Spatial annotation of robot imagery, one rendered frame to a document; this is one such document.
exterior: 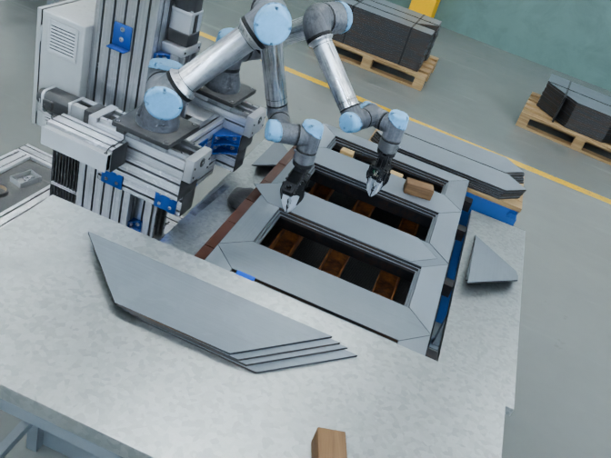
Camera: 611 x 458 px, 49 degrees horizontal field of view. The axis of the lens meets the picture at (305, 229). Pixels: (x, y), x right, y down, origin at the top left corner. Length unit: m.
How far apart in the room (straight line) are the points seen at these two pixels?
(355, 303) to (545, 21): 7.52
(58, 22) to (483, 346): 1.88
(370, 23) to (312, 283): 4.91
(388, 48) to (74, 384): 5.77
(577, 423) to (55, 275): 2.66
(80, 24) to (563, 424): 2.75
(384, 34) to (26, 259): 5.49
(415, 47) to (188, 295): 5.40
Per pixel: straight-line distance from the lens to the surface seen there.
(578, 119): 6.92
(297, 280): 2.16
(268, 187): 2.59
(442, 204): 2.92
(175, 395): 1.45
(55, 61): 2.74
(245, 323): 1.61
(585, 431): 3.61
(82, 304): 1.62
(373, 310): 2.16
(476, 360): 2.34
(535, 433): 3.42
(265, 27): 2.10
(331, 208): 2.59
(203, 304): 1.63
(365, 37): 6.89
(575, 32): 9.40
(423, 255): 2.52
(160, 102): 2.19
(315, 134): 2.31
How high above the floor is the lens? 2.14
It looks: 32 degrees down
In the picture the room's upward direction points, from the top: 18 degrees clockwise
